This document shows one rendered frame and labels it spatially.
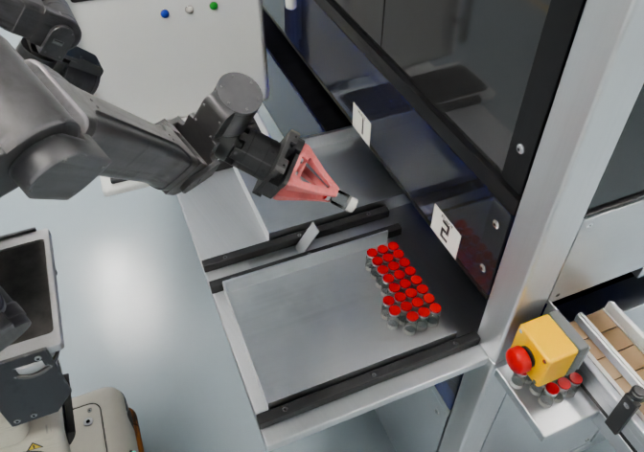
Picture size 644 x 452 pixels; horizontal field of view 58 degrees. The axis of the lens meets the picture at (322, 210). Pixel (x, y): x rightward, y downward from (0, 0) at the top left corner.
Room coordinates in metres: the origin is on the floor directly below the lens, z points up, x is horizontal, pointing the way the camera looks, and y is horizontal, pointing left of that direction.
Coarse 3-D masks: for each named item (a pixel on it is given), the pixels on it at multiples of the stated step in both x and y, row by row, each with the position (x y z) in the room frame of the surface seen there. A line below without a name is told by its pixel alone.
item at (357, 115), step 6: (354, 102) 1.05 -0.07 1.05; (354, 108) 1.05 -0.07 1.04; (354, 114) 1.05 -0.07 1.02; (360, 114) 1.02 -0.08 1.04; (354, 120) 1.05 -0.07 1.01; (360, 120) 1.02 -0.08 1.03; (366, 120) 0.99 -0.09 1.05; (354, 126) 1.04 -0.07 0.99; (360, 126) 1.01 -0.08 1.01; (366, 126) 0.99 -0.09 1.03; (360, 132) 1.01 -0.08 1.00; (366, 132) 0.99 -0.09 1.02; (366, 138) 0.99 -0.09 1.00
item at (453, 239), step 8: (432, 216) 0.74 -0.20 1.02; (440, 216) 0.72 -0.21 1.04; (432, 224) 0.73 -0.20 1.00; (440, 224) 0.71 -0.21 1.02; (448, 224) 0.69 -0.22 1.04; (440, 232) 0.71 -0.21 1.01; (456, 232) 0.67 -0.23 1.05; (448, 240) 0.69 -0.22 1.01; (456, 240) 0.67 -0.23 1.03; (448, 248) 0.68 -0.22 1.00; (456, 248) 0.66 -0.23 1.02
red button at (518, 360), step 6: (516, 348) 0.47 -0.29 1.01; (522, 348) 0.47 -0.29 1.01; (510, 354) 0.46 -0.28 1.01; (516, 354) 0.46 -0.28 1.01; (522, 354) 0.46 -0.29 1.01; (528, 354) 0.46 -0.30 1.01; (510, 360) 0.46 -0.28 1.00; (516, 360) 0.45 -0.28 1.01; (522, 360) 0.45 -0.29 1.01; (528, 360) 0.45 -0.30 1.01; (510, 366) 0.46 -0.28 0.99; (516, 366) 0.45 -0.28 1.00; (522, 366) 0.44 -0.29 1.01; (528, 366) 0.45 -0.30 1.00; (516, 372) 0.45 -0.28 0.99; (522, 372) 0.44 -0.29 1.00
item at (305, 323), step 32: (320, 256) 0.74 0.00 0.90; (352, 256) 0.76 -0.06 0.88; (224, 288) 0.66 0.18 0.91; (256, 288) 0.68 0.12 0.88; (288, 288) 0.68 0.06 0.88; (320, 288) 0.68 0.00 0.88; (352, 288) 0.68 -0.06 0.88; (256, 320) 0.61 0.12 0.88; (288, 320) 0.61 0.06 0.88; (320, 320) 0.61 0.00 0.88; (352, 320) 0.61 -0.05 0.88; (384, 320) 0.61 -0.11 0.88; (256, 352) 0.54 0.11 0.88; (288, 352) 0.54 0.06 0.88; (320, 352) 0.54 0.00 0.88; (352, 352) 0.54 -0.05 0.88; (384, 352) 0.54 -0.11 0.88; (416, 352) 0.53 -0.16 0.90; (288, 384) 0.48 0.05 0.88; (320, 384) 0.47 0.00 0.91
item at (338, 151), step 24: (312, 144) 1.11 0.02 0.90; (336, 144) 1.12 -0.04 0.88; (360, 144) 1.12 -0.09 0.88; (336, 168) 1.03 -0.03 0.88; (360, 168) 1.03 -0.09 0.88; (384, 168) 1.03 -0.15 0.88; (360, 192) 0.95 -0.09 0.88; (384, 192) 0.95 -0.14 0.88; (264, 216) 0.87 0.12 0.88; (288, 216) 0.87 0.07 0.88; (312, 216) 0.87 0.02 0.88; (336, 216) 0.85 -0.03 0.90
